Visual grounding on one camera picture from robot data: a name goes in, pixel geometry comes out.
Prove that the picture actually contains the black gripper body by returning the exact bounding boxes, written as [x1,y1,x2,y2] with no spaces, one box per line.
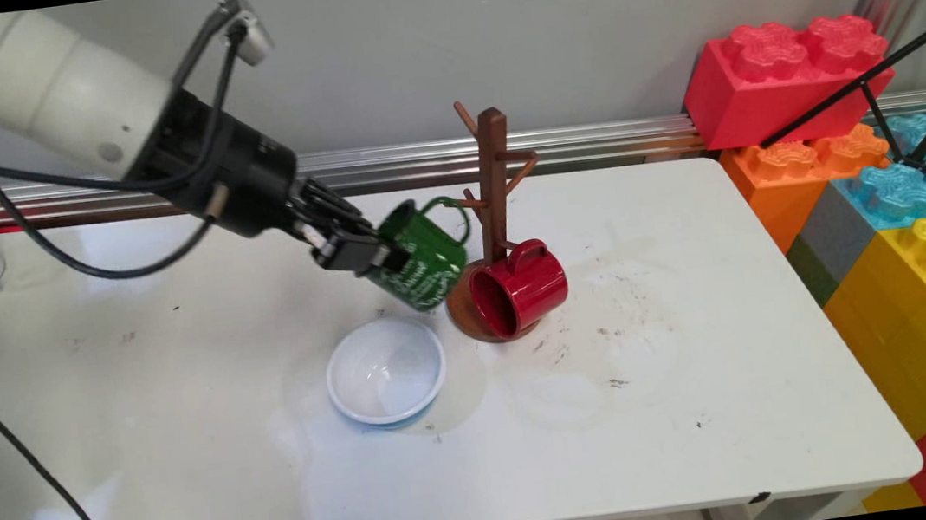
[115,77,313,253]

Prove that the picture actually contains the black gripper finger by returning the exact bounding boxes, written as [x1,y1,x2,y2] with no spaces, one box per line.
[297,171,381,246]
[288,204,415,287]

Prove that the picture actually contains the green enamel mug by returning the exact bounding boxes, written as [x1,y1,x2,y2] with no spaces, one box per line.
[353,192,481,320]

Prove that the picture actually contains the white bowl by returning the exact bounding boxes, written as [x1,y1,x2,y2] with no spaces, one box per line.
[320,311,453,434]

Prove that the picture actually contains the brown wooden mug tree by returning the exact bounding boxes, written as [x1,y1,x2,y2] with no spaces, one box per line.
[424,93,564,349]

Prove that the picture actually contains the red ceramic mug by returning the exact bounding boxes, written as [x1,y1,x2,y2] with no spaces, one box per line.
[464,236,574,345]

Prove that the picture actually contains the large orange toy brick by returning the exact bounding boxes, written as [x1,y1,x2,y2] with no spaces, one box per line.
[717,122,900,261]

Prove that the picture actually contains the large red toy brick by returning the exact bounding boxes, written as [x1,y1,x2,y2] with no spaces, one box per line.
[676,10,903,155]

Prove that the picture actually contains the large dark green toy brick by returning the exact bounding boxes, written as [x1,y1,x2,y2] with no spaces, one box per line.
[783,233,840,312]

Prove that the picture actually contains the large grey toy brick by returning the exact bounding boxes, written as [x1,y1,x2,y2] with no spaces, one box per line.
[793,179,883,290]

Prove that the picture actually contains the black tripod legs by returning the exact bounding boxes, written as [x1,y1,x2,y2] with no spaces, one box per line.
[747,11,926,193]

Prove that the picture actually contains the large blue toy brick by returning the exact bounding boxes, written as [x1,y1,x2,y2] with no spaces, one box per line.
[824,111,926,237]

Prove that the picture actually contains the large yellow toy brick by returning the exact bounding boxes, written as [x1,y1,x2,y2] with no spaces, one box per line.
[813,218,926,518]

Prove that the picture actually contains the aluminium rail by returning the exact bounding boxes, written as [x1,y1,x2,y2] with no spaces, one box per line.
[0,105,704,233]

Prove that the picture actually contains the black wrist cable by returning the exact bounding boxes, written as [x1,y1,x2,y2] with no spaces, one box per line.
[0,88,225,295]
[0,6,263,211]

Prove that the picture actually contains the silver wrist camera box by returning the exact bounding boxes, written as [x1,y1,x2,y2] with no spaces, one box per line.
[220,0,275,69]

